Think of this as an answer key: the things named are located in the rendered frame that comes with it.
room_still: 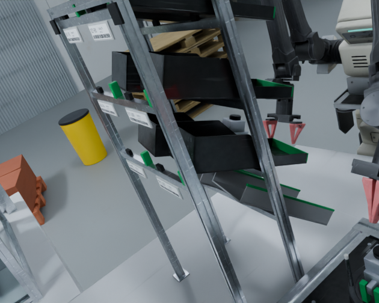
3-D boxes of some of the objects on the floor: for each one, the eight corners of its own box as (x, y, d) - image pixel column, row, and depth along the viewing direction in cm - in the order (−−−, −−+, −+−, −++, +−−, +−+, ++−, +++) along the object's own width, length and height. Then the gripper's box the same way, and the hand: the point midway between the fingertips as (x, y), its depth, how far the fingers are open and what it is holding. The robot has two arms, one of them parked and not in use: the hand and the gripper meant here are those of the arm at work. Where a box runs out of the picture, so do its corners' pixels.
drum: (90, 169, 422) (66, 125, 397) (76, 164, 449) (52, 122, 424) (115, 152, 441) (94, 109, 416) (100, 148, 467) (79, 107, 442)
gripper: (439, 145, 62) (411, 235, 63) (379, 135, 70) (356, 214, 71) (421, 137, 58) (392, 232, 59) (360, 127, 66) (335, 211, 67)
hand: (373, 218), depth 65 cm, fingers closed
